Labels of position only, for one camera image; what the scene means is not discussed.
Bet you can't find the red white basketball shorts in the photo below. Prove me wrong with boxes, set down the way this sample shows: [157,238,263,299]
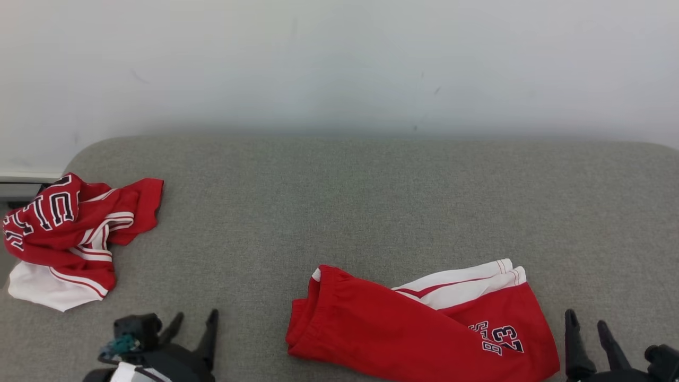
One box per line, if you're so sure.
[285,258,561,382]

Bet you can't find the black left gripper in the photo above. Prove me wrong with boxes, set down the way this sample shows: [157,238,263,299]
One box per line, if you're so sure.
[82,309,219,382]

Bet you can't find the red white basketball jersey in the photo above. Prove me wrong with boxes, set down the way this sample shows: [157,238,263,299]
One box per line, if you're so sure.
[3,172,165,312]

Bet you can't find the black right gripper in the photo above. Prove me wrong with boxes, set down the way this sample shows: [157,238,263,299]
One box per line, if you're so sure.
[564,309,679,382]

